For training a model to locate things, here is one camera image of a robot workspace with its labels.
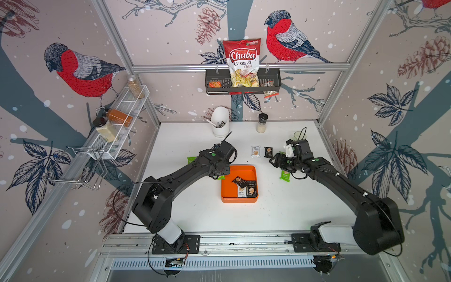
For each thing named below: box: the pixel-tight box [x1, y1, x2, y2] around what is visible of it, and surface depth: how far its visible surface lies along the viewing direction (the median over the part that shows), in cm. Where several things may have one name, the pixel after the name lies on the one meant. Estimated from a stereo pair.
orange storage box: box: [220, 165, 259, 204], surface depth 90 cm
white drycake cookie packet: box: [250, 145, 262, 159], surface depth 106 cm
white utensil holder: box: [211, 106, 230, 138], surface depth 109 cm
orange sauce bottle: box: [107, 108, 134, 128], surface depth 74 cm
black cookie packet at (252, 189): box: [246, 180, 258, 198], surface depth 89 cm
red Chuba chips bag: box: [222, 38, 262, 88], surface depth 85 cm
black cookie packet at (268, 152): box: [263, 146, 274, 159], surface depth 106 cm
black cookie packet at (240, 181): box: [231, 175, 249, 189], surface depth 91 cm
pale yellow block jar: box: [95, 121, 119, 143], surface depth 68 cm
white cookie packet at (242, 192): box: [237, 185, 248, 198], surface depth 89 cm
